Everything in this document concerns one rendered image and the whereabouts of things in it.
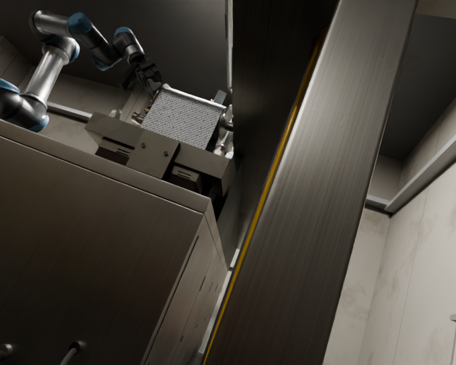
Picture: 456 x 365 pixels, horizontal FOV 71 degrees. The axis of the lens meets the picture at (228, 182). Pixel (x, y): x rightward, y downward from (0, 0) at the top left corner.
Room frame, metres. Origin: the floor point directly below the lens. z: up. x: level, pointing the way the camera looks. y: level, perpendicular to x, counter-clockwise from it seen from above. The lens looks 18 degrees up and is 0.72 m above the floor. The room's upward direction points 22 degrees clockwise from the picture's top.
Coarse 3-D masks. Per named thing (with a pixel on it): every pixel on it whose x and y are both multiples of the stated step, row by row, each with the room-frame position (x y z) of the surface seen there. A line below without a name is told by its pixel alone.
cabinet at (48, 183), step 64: (0, 192) 0.78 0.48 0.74; (64, 192) 0.76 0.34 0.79; (128, 192) 0.74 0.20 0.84; (0, 256) 0.77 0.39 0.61; (64, 256) 0.75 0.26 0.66; (128, 256) 0.73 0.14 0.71; (192, 256) 0.77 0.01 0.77; (0, 320) 0.76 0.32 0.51; (64, 320) 0.74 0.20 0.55; (128, 320) 0.72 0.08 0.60; (192, 320) 1.41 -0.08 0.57
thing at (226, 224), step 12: (240, 156) 0.99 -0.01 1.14; (240, 168) 1.03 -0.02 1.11; (240, 180) 1.18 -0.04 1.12; (228, 192) 0.99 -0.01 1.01; (240, 192) 1.36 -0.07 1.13; (216, 204) 0.99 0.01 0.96; (228, 204) 1.09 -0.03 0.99; (216, 216) 0.99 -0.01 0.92; (228, 216) 1.24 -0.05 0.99; (228, 228) 1.45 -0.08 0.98; (228, 240) 1.73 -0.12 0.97; (228, 252) 2.11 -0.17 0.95; (228, 264) 2.73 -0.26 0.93
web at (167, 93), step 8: (168, 88) 1.03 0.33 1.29; (160, 96) 1.02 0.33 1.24; (168, 96) 1.02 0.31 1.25; (176, 96) 1.01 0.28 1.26; (184, 96) 1.01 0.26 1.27; (192, 96) 1.02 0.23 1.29; (184, 104) 1.01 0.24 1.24; (192, 104) 1.00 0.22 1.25; (200, 104) 1.00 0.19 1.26; (208, 104) 1.00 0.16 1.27; (216, 104) 1.01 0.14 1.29; (208, 112) 0.99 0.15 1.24; (216, 112) 0.99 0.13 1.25; (208, 144) 1.11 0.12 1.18; (224, 152) 1.37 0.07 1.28
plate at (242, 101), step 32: (256, 0) 0.39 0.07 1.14; (288, 0) 0.37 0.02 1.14; (320, 0) 0.35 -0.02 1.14; (256, 32) 0.46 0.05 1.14; (288, 32) 0.43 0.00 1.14; (256, 64) 0.53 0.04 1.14; (288, 64) 0.50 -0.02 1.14; (256, 96) 0.64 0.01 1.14; (288, 96) 0.59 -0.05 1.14; (256, 128) 0.78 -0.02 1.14; (256, 160) 0.98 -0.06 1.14; (256, 192) 1.29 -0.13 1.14
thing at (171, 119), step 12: (156, 108) 1.02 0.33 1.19; (168, 108) 1.01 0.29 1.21; (180, 108) 1.01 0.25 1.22; (144, 120) 1.02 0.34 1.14; (156, 120) 1.01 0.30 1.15; (168, 120) 1.01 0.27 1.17; (180, 120) 1.00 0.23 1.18; (192, 120) 1.00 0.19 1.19; (204, 120) 0.99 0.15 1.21; (216, 120) 0.99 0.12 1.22; (156, 132) 1.01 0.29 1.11; (168, 132) 1.01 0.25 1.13; (180, 132) 1.00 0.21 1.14; (192, 132) 1.00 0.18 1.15; (204, 132) 0.99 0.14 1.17; (192, 144) 0.99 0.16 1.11; (204, 144) 0.99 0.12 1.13
